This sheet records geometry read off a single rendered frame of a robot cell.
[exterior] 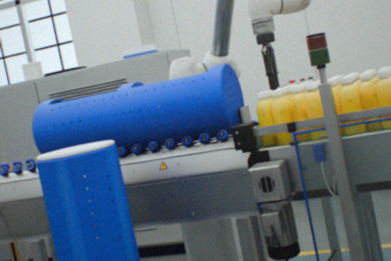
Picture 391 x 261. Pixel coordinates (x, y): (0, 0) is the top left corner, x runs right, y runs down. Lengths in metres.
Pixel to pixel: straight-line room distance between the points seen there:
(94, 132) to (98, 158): 0.46
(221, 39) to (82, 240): 1.44
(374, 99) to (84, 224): 1.08
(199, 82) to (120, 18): 3.10
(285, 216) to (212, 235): 1.11
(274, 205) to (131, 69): 2.41
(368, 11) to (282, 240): 3.33
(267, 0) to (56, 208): 1.13
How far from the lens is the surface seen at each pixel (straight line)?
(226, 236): 3.12
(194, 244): 3.18
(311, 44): 1.93
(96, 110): 2.49
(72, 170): 2.03
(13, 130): 4.78
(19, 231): 2.88
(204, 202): 2.40
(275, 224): 2.03
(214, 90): 2.28
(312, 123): 2.13
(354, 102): 2.12
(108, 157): 2.07
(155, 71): 4.18
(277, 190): 2.04
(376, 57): 5.15
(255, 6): 2.41
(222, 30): 3.08
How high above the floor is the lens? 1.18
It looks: 3 degrees down
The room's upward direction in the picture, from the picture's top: 11 degrees counter-clockwise
